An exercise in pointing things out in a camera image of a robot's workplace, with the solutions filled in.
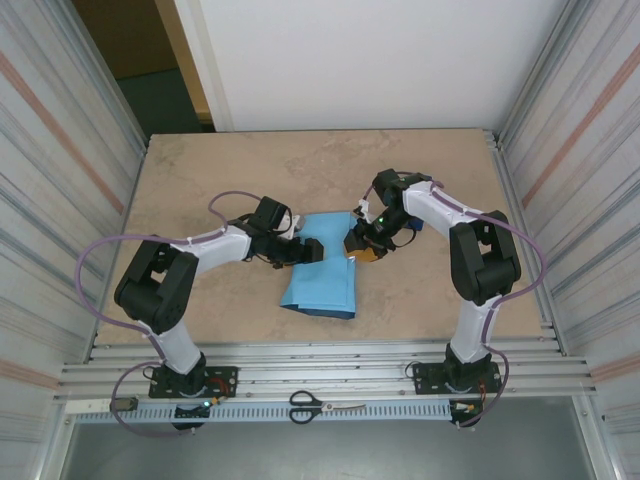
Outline blue cloth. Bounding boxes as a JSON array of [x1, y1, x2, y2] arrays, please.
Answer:
[[278, 212, 359, 322]]

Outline small electronics board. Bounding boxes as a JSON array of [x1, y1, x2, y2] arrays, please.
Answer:
[[172, 398, 224, 426], [449, 399, 485, 426]]

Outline brown wooden door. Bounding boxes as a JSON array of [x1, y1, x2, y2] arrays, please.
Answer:
[[73, 0, 179, 80]]

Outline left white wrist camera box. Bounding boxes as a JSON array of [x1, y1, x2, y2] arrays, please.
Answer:
[[277, 209, 306, 239]]

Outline aluminium rail frame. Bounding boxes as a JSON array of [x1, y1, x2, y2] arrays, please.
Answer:
[[52, 341, 599, 404]]

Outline aluminium side rail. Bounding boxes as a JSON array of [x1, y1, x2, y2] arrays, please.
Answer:
[[482, 128, 569, 356]]

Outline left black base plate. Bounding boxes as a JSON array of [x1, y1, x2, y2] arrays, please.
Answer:
[[148, 365, 239, 399]]

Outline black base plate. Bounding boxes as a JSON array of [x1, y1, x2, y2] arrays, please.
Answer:
[[148, 365, 239, 399], [412, 362, 501, 396]]

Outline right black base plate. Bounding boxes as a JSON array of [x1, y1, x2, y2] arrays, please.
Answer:
[[412, 362, 501, 396]]

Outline black handled scissors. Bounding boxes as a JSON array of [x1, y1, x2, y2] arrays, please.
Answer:
[[288, 389, 369, 426]]

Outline slotted grey cable duct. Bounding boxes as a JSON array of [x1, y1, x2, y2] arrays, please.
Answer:
[[64, 399, 455, 424]]

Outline wooden door frame post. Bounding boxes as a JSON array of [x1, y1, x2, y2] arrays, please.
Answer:
[[153, 0, 217, 124]]

